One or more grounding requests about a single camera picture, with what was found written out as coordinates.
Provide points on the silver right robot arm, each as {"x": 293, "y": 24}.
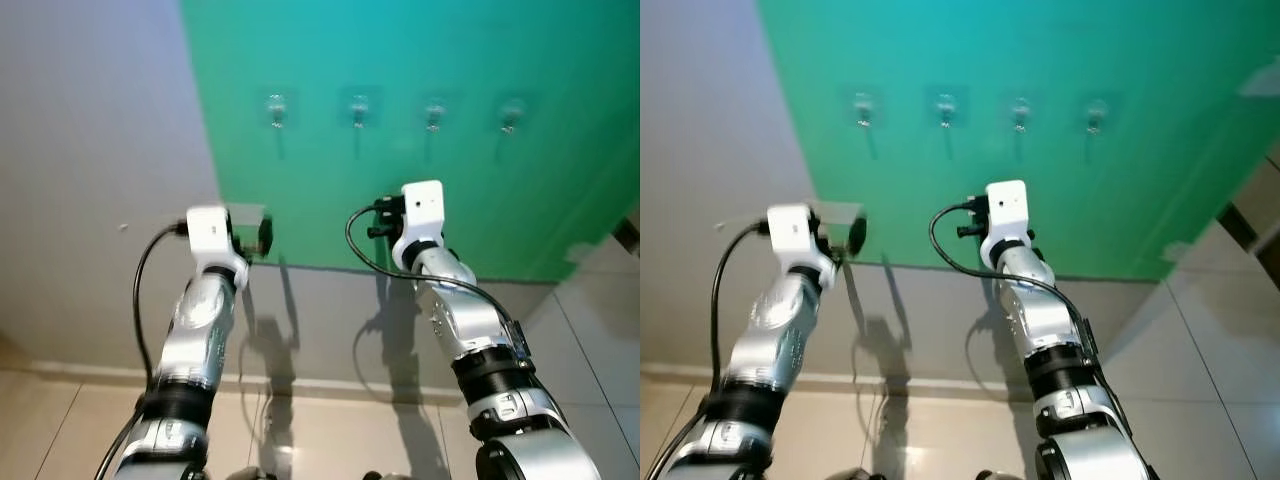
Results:
{"x": 1050, "y": 320}
{"x": 480, "y": 330}

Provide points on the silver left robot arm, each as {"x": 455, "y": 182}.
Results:
{"x": 765, "y": 330}
{"x": 195, "y": 330}

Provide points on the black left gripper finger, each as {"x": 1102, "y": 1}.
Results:
{"x": 264, "y": 236}
{"x": 858, "y": 234}

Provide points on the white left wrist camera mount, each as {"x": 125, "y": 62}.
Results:
{"x": 210, "y": 232}
{"x": 790, "y": 232}

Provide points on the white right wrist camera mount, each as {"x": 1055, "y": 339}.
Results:
{"x": 422, "y": 205}
{"x": 1008, "y": 205}

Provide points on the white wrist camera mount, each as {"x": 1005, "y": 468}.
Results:
{"x": 422, "y": 205}
{"x": 790, "y": 232}
{"x": 210, "y": 232}
{"x": 1008, "y": 205}

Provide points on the green wall sheet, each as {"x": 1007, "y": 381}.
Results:
{"x": 1100, "y": 50}
{"x": 480, "y": 60}

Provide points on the clear adhesive wall hook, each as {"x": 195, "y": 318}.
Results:
{"x": 511, "y": 114}
{"x": 277, "y": 108}
{"x": 434, "y": 112}
{"x": 1096, "y": 114}
{"x": 863, "y": 108}
{"x": 1020, "y": 112}
{"x": 945, "y": 108}
{"x": 358, "y": 108}

